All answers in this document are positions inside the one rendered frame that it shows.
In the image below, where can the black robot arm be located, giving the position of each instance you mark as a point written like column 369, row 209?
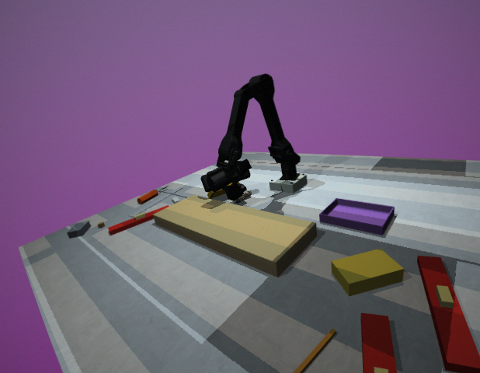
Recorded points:
column 261, row 88

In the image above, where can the purple shallow tray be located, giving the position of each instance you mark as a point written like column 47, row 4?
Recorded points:
column 365, row 217

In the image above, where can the yellow flat block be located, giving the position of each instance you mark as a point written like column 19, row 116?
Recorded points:
column 366, row 271

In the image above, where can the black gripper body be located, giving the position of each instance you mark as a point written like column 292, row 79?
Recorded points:
column 208, row 189

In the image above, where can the brown wooden stick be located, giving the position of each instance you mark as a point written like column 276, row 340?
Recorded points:
column 316, row 351

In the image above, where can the tan flat rectangular panel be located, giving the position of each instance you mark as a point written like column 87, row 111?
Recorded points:
column 267, row 241

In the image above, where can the dark red long flat bar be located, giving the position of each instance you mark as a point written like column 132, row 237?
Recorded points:
column 456, row 344
column 377, row 349
column 141, row 218

